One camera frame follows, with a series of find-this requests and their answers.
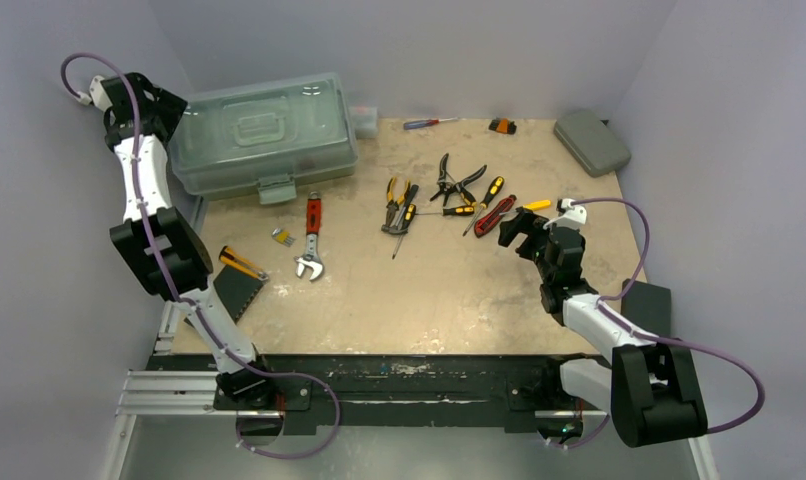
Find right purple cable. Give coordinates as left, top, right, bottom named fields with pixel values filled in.
left=547, top=196, right=767, bottom=452

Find aluminium frame rail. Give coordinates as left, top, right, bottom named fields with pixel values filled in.
left=100, top=197, right=255, bottom=479

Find yellow handle screwdriver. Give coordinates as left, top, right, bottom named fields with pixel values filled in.
left=514, top=200, right=552, bottom=213

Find black yellow phillips screwdriver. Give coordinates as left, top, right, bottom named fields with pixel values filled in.
left=392, top=204, right=417, bottom=259

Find yellow hex key set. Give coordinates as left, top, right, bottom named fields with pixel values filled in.
left=271, top=228, right=295, bottom=247

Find black block right edge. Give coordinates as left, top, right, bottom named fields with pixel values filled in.
left=621, top=280, right=673, bottom=337

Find grey green case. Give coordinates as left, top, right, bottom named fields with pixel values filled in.
left=553, top=109, right=632, bottom=178

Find red adjustable wrench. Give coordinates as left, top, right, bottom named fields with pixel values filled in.
left=294, top=191, right=324, bottom=282

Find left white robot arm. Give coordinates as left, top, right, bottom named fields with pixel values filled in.
left=88, top=73, right=281, bottom=409

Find clear small parts box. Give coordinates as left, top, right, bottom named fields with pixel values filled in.
left=349, top=106, right=379, bottom=139

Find black pliers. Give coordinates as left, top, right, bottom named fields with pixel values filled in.
left=430, top=153, right=487, bottom=206

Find blue red screwdriver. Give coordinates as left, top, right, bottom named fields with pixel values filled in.
left=403, top=117, right=458, bottom=131

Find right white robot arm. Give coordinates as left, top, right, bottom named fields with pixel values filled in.
left=498, top=199, right=708, bottom=447

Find red black utility knife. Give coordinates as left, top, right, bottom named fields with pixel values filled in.
left=474, top=194, right=517, bottom=238

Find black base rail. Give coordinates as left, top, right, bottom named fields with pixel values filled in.
left=144, top=352, right=610, bottom=439

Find green plastic tool box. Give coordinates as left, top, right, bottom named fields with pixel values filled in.
left=169, top=72, right=358, bottom=205

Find orange black hex key set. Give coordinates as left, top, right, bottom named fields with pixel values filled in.
left=489, top=118, right=517, bottom=135

